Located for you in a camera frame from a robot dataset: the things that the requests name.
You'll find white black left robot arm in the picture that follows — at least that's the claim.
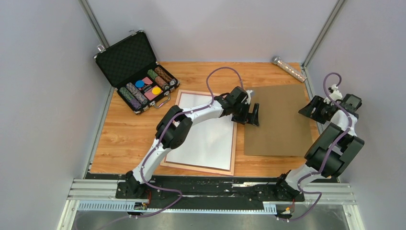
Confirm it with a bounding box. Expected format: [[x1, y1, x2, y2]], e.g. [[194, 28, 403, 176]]
[[125, 86, 259, 198]]

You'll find aluminium front rail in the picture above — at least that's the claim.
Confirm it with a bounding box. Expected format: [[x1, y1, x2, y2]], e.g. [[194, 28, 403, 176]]
[[58, 175, 364, 230]]

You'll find black poker chip case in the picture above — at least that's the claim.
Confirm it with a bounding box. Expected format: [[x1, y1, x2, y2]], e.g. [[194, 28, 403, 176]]
[[93, 30, 180, 115]]

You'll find Great Wall photo print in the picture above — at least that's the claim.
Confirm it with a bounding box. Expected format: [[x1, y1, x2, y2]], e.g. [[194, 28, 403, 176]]
[[165, 92, 236, 171]]

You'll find aluminium enclosure post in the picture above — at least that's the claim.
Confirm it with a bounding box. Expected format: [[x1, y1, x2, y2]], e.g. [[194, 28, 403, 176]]
[[78, 0, 110, 52], [302, 0, 347, 69]]

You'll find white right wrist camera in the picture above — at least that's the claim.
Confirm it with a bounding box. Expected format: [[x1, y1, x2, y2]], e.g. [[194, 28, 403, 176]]
[[328, 84, 343, 101]]

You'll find wooden picture frame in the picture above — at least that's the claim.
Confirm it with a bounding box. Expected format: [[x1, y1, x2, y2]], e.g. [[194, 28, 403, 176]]
[[159, 89, 238, 176]]

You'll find blue poker chip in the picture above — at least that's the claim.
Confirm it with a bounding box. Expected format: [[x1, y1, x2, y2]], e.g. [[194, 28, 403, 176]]
[[135, 80, 145, 88]]

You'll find yellow poker chip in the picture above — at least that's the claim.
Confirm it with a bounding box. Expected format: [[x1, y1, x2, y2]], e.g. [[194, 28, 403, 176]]
[[151, 87, 162, 95]]

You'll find glittery silver tube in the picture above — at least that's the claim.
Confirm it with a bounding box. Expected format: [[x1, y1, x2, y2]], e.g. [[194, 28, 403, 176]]
[[271, 56, 307, 83]]

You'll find brown backing board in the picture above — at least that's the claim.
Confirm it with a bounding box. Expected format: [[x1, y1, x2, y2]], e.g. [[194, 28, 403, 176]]
[[244, 84, 313, 157]]

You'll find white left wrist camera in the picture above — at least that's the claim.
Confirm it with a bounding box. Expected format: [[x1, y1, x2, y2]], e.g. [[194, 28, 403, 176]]
[[243, 90, 255, 104]]

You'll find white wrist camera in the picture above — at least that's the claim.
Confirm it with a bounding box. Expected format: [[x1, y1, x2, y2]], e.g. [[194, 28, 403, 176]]
[[243, 90, 255, 104], [328, 84, 343, 101]]

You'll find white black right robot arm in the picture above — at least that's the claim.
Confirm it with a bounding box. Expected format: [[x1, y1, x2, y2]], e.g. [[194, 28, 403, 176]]
[[273, 94, 365, 200]]

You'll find left aluminium enclosure post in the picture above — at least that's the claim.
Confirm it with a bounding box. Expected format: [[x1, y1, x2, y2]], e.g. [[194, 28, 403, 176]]
[[78, 0, 110, 52]]

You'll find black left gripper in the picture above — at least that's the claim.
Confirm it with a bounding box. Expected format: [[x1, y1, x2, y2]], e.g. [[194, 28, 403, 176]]
[[233, 103, 260, 128]]

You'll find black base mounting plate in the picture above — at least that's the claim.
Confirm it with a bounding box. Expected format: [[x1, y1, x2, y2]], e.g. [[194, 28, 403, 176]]
[[85, 172, 338, 212]]

